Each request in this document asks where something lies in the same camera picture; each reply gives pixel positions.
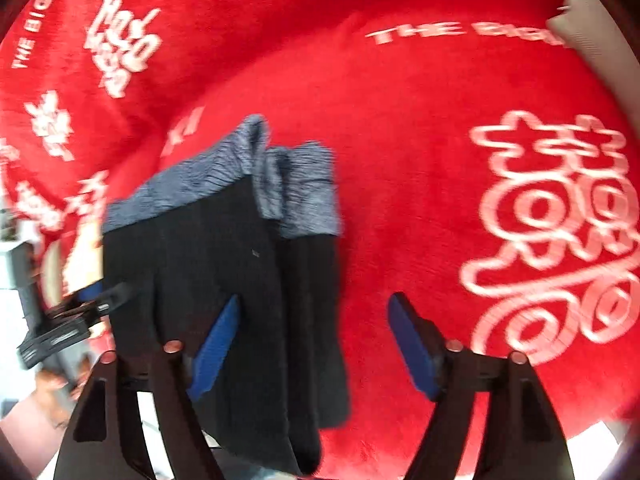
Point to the person's left hand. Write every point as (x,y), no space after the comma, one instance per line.
(50,387)

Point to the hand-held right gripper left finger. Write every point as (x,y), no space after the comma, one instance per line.
(217,345)

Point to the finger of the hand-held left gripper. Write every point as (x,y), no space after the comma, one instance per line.
(95,302)
(55,342)

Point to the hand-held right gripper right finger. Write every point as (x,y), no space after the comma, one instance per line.
(412,345)

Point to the red printed blanket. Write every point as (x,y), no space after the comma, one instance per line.
(400,135)

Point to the black pants with grey waistband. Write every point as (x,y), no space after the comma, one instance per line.
(225,260)

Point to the person's left forearm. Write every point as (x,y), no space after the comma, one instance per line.
(25,417)

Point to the grey cloth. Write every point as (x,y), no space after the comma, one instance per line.
(595,45)

